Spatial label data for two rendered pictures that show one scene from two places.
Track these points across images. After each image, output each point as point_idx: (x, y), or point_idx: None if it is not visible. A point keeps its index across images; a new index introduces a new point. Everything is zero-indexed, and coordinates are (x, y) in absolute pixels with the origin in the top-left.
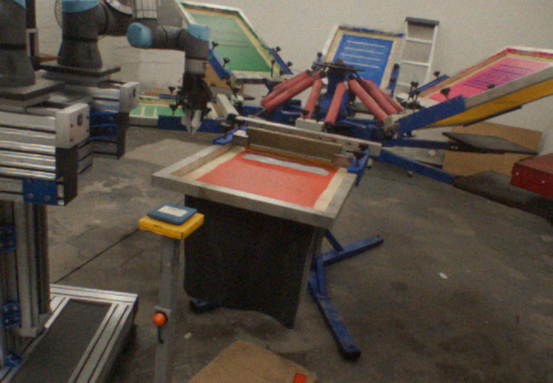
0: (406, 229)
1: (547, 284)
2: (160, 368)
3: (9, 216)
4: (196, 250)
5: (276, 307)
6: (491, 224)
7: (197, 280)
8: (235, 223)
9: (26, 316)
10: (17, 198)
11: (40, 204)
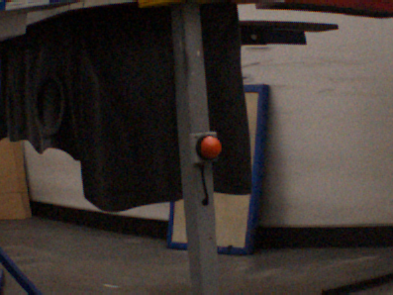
0: None
1: (217, 262)
2: (209, 254)
3: None
4: (95, 115)
5: (219, 171)
6: (57, 245)
7: (102, 174)
8: (147, 43)
9: None
10: (45, 1)
11: (19, 34)
